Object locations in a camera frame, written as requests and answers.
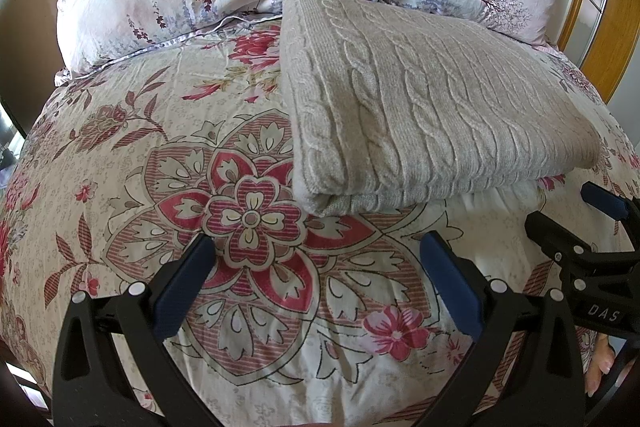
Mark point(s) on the wooden headboard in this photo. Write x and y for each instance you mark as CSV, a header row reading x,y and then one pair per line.
x,y
620,32

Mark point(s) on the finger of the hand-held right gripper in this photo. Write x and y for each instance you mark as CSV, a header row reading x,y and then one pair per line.
x,y
550,232
606,203

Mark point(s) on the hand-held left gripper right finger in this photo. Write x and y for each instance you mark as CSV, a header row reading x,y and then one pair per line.
x,y
450,282

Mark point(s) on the person's right hand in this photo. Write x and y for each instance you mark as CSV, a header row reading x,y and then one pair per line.
x,y
600,369

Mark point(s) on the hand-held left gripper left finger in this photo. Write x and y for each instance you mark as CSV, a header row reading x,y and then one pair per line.
x,y
180,287

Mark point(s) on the floral bed quilt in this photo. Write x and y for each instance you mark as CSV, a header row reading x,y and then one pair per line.
x,y
150,187

